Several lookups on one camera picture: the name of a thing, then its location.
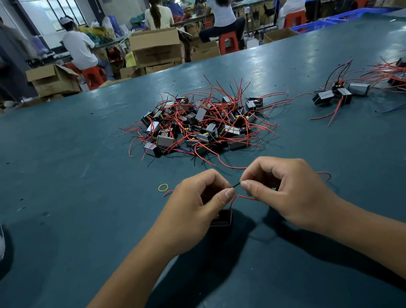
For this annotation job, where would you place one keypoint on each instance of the red plastic stool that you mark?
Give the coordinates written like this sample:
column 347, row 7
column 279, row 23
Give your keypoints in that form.
column 228, row 42
column 367, row 0
column 295, row 19
column 94, row 77

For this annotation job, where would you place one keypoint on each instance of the open cardboard box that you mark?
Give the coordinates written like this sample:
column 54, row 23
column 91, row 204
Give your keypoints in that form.
column 54, row 79

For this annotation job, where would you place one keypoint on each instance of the yellow rubber band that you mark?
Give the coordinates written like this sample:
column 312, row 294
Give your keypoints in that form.
column 159, row 188

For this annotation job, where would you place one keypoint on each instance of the blue plastic crate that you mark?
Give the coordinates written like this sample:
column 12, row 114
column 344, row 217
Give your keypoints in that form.
column 360, row 13
column 313, row 25

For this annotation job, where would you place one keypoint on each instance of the person's right forearm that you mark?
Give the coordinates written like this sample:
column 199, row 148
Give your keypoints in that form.
column 396, row 261

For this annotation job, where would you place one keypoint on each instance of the person's left forearm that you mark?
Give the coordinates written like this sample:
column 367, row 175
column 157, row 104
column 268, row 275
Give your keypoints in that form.
column 111, row 306

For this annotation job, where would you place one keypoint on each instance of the person's right hand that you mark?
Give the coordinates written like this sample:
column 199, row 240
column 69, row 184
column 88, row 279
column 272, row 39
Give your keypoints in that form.
column 294, row 194

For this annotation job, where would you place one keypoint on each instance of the large closed cardboard box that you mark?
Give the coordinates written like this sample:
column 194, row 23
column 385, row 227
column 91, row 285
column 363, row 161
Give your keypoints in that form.
column 157, row 47

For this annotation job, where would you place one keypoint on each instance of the low cardboard box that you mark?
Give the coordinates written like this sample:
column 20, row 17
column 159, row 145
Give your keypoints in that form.
column 205, row 50

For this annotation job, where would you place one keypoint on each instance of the person's left hand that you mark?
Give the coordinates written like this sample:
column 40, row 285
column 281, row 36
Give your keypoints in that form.
column 192, row 213

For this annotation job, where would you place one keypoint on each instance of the shallow cardboard box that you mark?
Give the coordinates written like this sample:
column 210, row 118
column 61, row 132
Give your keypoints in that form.
column 280, row 35

